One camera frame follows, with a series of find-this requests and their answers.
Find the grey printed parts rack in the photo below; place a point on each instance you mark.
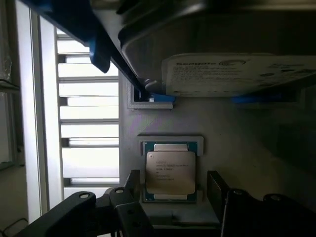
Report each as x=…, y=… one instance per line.
x=234, y=138

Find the blue disk caddy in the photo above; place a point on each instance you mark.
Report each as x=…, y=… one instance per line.
x=98, y=39

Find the white slotted rack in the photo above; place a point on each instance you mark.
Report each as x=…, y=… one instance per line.
x=81, y=111

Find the grey hard disk drive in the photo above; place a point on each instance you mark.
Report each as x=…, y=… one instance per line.
x=212, y=49

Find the silver CPU with green edge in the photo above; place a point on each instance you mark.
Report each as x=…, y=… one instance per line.
x=170, y=170

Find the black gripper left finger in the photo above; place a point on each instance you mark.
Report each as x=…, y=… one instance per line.
x=118, y=197

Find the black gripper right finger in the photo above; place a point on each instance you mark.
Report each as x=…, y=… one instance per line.
x=237, y=205

